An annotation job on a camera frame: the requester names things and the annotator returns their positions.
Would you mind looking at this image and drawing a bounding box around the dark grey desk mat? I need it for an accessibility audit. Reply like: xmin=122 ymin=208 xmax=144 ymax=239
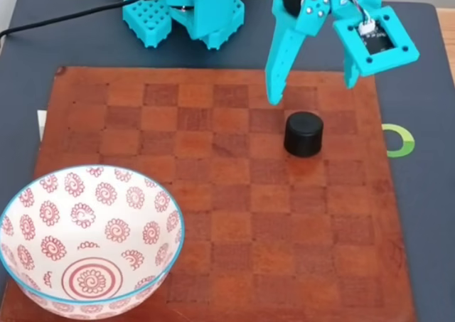
xmin=0 ymin=0 xmax=455 ymax=322

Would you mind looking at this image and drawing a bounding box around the black cable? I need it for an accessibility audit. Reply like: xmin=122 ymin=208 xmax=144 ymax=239
xmin=0 ymin=0 xmax=164 ymax=41

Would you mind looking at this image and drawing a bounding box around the thin camera wire white plug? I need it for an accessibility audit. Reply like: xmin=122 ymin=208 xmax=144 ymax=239
xmin=336 ymin=0 xmax=374 ymax=35

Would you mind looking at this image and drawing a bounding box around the white paper piece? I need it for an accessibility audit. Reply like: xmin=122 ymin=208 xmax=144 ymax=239
xmin=37 ymin=110 xmax=48 ymax=141

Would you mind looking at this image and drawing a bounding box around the brown chessboard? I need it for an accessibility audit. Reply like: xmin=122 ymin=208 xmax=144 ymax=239
xmin=33 ymin=65 xmax=417 ymax=322

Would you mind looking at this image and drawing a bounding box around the turquoise camera mount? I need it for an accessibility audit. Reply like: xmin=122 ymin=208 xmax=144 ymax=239
xmin=333 ymin=6 xmax=420 ymax=77

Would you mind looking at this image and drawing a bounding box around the black cylinder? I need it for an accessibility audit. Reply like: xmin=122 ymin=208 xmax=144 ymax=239
xmin=283 ymin=111 xmax=325 ymax=159

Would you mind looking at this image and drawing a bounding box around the white bowl red flower pattern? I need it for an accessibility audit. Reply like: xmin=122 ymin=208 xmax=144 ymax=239
xmin=0 ymin=164 xmax=186 ymax=318

